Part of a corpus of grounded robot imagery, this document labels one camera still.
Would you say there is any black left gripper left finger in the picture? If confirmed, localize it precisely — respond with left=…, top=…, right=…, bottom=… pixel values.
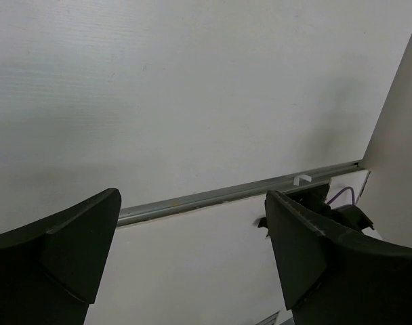
left=0, top=188, right=121, bottom=324

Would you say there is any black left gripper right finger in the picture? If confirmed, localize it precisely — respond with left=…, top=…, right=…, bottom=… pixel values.
left=265, top=191, right=412, bottom=324

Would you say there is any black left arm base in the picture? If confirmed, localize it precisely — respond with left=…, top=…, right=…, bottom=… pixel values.
left=287, top=184, right=375, bottom=232

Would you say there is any aluminium table rail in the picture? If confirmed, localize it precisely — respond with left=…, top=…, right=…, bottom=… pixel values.
left=117, top=162, right=363, bottom=227

